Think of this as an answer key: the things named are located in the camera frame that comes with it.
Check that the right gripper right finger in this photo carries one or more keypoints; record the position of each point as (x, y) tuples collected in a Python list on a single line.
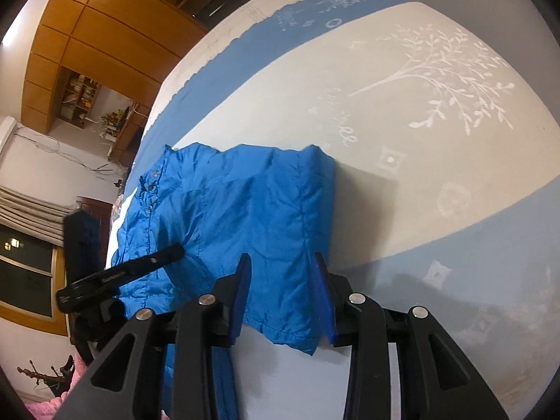
[(331, 292)]

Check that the window with wooden frame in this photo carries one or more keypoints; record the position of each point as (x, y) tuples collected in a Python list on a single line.
[(32, 270)]

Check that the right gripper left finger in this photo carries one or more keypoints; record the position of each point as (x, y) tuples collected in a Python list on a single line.
[(232, 293)]

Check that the blue puffer jacket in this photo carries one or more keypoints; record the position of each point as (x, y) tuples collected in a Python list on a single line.
[(274, 205)]

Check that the wooden shelf with items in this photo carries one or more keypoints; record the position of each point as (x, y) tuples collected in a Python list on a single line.
[(80, 94)]

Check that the white pleated curtain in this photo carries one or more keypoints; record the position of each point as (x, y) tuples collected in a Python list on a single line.
[(35, 217)]

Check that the dark brown wooden door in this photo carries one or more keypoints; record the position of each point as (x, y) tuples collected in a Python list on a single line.
[(101, 211)]

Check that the blue white patterned bedsheet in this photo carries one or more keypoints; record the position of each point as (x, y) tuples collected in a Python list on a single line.
[(446, 202)]

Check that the wooden wardrobe cabinet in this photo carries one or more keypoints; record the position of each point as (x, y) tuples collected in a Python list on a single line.
[(128, 46)]

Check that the pink quilted blanket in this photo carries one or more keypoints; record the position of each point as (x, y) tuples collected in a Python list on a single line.
[(47, 409)]

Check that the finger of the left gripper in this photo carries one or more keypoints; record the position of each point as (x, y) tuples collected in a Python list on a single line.
[(132, 270)]

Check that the black television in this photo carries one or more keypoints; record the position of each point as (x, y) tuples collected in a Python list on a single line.
[(215, 11)]

